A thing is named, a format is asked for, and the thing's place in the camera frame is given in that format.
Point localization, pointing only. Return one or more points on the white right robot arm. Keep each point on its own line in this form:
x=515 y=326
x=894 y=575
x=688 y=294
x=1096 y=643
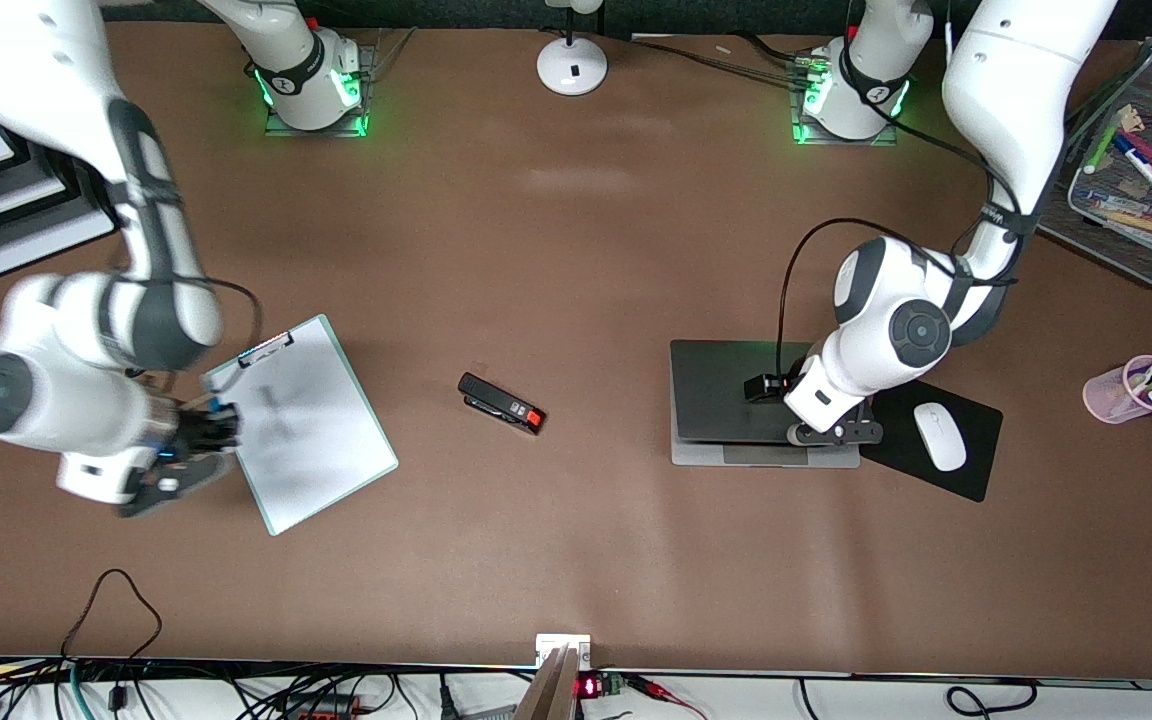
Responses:
x=36 y=80

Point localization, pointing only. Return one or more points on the white computer mouse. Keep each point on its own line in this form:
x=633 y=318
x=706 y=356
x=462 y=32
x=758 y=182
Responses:
x=939 y=437

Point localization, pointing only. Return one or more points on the yellow orange pen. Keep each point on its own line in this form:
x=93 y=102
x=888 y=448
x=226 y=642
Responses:
x=1136 y=222

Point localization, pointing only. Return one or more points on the white round lamp base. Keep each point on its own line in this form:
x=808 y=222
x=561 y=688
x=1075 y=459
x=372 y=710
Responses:
x=572 y=65

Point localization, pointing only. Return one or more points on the black stapler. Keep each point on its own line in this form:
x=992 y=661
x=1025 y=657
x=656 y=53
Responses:
x=496 y=402

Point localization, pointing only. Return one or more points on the pink translucent cup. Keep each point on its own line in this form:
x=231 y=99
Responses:
x=1111 y=398

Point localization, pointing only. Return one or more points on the grey laptop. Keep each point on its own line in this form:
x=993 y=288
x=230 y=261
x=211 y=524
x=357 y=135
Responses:
x=716 y=390

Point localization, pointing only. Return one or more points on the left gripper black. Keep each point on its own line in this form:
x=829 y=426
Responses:
x=768 y=386

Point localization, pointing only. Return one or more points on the grey metal beam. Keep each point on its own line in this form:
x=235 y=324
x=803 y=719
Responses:
x=551 y=690

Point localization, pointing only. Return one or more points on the mint green clipboard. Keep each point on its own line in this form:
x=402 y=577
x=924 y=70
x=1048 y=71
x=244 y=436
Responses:
x=381 y=465

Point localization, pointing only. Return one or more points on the red connector strip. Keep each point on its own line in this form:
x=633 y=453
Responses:
x=331 y=706

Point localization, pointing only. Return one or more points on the white paper sheet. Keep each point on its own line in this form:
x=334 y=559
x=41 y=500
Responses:
x=316 y=440

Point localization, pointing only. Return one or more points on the black mouse pad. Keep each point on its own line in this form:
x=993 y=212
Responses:
x=976 y=440

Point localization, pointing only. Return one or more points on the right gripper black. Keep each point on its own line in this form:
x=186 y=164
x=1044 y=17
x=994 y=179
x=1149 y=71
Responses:
x=198 y=431

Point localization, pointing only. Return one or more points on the red display module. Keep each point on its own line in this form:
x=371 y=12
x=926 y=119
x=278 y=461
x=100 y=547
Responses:
x=588 y=687

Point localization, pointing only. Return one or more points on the green pen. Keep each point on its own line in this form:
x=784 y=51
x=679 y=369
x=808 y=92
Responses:
x=1101 y=148

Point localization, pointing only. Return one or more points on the white marker blue cap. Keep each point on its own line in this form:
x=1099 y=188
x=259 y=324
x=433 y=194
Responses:
x=1148 y=172

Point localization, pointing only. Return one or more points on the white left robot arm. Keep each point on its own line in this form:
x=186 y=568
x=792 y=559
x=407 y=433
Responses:
x=1016 y=70

